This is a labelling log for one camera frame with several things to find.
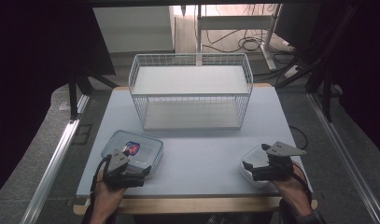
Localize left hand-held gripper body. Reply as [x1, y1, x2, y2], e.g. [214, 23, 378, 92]
[102, 148, 147, 190]

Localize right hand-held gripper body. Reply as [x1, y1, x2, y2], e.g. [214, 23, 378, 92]
[252, 141, 307, 182]

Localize white square plastic container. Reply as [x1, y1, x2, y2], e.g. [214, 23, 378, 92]
[239, 143, 274, 189]

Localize clear lidded food container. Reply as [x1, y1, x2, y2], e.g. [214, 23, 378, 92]
[100, 130, 164, 179]

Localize white wire basket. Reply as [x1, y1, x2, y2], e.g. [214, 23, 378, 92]
[128, 52, 254, 132]

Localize person's right hand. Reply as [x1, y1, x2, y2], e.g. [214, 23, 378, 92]
[273, 171, 314, 216]

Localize person's left hand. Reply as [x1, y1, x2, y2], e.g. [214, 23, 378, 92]
[91, 170, 127, 217]

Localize dark floor plate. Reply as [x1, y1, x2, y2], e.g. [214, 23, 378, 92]
[70, 123, 94, 146]

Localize person's plaid clothing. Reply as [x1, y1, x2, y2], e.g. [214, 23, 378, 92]
[205, 214, 240, 224]

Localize black metal stand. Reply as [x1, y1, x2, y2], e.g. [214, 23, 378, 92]
[304, 60, 336, 123]
[67, 70, 120, 121]

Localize white power strip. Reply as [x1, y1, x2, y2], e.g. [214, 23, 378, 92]
[284, 64, 302, 79]

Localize white cabinet panel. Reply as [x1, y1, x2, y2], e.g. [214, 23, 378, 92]
[92, 6, 176, 54]

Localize black curtain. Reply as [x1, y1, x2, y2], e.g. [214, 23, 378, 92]
[0, 0, 117, 202]
[315, 0, 380, 152]

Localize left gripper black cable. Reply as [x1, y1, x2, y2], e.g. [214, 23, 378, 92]
[90, 154, 113, 206]

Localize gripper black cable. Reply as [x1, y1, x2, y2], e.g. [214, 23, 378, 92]
[289, 161, 314, 204]
[90, 154, 113, 206]

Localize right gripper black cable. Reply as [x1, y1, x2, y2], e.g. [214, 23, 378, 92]
[289, 161, 314, 204]

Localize thin black floor cable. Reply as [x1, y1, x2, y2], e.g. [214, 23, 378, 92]
[289, 124, 310, 152]

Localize aluminium floor rail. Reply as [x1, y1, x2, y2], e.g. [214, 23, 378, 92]
[306, 92, 380, 224]
[20, 93, 91, 224]

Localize thick black cable bundle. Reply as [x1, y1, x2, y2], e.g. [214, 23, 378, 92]
[252, 46, 313, 89]

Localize tangled floor cables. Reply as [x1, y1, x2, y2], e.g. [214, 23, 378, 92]
[202, 27, 274, 54]

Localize white desk frame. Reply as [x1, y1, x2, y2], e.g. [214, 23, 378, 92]
[195, 3, 284, 71]

